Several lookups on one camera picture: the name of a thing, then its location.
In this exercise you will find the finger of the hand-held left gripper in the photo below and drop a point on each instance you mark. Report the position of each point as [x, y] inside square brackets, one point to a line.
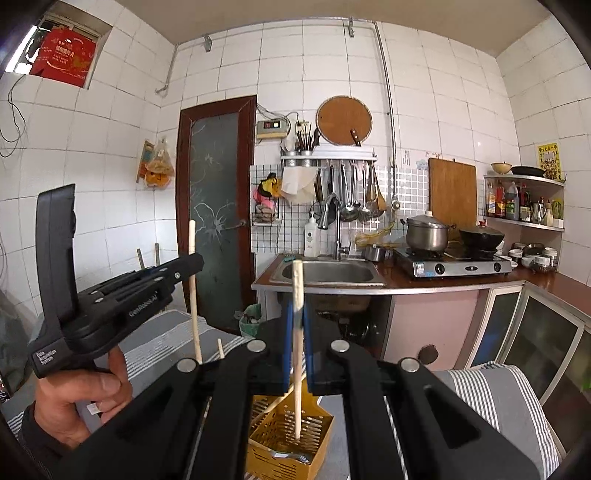
[182, 267]
[129, 280]

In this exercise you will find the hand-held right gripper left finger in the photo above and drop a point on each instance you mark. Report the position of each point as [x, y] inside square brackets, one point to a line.
[288, 350]

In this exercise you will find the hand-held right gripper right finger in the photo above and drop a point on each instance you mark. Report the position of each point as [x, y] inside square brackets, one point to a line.
[308, 364]

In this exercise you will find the yellow plastic utensil holder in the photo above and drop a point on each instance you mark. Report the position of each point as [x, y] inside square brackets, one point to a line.
[268, 464]

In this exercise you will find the person's left forearm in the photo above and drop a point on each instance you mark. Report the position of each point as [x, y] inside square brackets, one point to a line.
[32, 443]

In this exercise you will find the person's left hand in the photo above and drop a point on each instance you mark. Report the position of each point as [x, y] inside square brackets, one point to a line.
[69, 397]

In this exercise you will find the wooden chair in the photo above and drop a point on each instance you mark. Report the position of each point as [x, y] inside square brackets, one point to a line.
[141, 258]

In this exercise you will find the green trash bin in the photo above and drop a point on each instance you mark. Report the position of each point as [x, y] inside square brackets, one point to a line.
[249, 323]

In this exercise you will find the brown framed glass door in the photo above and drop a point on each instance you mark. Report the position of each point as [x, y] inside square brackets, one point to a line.
[212, 194]

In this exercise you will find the steel sink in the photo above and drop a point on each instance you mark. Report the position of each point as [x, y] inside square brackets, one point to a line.
[332, 273]

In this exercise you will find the hanging plastic bag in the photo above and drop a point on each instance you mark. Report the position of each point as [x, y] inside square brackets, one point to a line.
[159, 164]

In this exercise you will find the white soap bottle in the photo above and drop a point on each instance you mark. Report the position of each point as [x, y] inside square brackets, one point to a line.
[311, 237]

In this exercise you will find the kitchen counter cabinet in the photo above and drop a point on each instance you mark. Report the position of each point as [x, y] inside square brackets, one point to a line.
[429, 318]

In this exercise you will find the steel faucet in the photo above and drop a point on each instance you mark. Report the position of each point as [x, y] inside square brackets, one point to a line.
[338, 230]

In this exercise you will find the small steel pot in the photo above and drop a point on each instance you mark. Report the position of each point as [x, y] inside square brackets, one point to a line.
[376, 252]

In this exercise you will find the white hanging cloth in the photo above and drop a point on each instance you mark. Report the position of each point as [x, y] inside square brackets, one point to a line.
[299, 184]

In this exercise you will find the steel ladle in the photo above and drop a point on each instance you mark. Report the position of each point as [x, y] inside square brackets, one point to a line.
[365, 208]
[349, 210]

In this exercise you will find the wooden spatula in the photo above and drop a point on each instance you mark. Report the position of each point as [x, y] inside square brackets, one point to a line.
[379, 203]

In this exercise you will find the metal utensil cup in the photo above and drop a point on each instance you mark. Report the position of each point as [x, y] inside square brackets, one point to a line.
[307, 145]

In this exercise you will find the steel gas stove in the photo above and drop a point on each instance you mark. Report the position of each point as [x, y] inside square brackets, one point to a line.
[455, 266]

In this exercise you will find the steel cooking pot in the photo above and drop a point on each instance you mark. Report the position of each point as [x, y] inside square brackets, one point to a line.
[427, 233]

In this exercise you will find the grey striped tablecloth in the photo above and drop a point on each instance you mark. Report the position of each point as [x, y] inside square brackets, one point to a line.
[498, 406]

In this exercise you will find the red cardboard box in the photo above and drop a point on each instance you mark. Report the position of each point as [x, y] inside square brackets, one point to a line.
[62, 55]

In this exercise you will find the black wok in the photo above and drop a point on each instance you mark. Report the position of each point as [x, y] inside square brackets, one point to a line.
[481, 237]

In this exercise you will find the round wooden board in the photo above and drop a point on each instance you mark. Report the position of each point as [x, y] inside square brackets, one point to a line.
[344, 120]

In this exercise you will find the rectangular wooden cutting board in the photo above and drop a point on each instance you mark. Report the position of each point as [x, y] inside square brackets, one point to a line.
[452, 194]

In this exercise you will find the pile of steel bowls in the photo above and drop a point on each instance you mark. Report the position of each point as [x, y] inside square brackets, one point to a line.
[533, 258]

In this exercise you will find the row of condiment bottles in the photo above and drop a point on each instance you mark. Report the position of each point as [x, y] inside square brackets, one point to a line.
[510, 205]

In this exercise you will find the beige bowl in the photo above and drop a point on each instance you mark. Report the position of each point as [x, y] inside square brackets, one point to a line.
[501, 168]

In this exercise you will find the black pan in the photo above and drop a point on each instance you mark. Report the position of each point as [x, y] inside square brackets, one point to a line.
[527, 170]

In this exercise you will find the grey wall controller box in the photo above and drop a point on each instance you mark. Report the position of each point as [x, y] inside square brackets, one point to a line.
[273, 129]

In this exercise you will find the white wall rack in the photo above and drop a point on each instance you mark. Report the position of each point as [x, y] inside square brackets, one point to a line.
[328, 158]

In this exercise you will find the steel wall pipe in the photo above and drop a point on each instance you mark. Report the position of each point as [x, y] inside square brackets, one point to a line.
[390, 115]

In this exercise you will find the corner wall shelf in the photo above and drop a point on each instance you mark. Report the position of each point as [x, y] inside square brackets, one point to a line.
[521, 221]

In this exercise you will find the yellow wall poster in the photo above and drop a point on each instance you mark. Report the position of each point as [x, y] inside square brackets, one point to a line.
[549, 161]

